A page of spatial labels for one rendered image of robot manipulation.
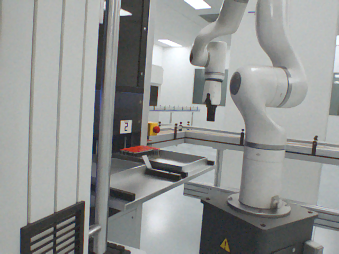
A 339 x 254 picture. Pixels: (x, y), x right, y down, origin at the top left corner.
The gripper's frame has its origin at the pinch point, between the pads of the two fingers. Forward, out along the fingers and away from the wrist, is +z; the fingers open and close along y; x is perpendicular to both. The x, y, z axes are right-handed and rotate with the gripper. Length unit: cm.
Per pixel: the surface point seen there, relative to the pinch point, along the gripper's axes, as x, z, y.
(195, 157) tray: -8.1, 20.0, -5.6
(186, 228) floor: -61, 110, -121
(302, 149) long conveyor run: 32, 19, -82
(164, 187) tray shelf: 0.7, 22.5, 37.6
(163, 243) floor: -63, 110, -83
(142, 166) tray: -13.3, 19.2, 30.6
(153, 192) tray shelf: 1, 23, 45
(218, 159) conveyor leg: -24, 35, -86
